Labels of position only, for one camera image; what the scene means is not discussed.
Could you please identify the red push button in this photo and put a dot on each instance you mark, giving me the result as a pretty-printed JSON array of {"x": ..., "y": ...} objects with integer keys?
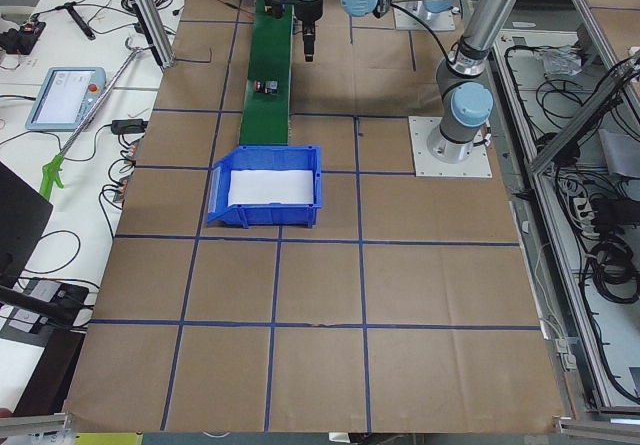
[{"x": 268, "y": 87}]

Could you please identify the blue bin left side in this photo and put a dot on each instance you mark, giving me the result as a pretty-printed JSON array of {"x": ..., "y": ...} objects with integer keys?
[{"x": 267, "y": 185}]

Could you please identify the aluminium frame post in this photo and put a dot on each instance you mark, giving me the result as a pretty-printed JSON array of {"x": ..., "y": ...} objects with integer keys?
[{"x": 154, "y": 32}]

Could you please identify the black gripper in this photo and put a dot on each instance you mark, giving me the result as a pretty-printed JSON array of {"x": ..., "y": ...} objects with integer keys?
[{"x": 307, "y": 10}]

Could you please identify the green conveyor belt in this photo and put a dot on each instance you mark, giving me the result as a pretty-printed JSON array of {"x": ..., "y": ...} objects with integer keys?
[{"x": 265, "y": 119}]

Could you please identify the green handled reach grabber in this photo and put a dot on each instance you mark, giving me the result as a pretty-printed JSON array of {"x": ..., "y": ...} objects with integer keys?
[{"x": 51, "y": 170}]

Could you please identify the teach pendant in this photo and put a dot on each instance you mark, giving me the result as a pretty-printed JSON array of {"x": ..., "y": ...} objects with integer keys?
[{"x": 65, "y": 97}]

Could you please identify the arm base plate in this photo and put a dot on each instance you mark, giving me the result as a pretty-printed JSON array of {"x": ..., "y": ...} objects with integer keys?
[
  {"x": 434, "y": 156},
  {"x": 437, "y": 14}
]

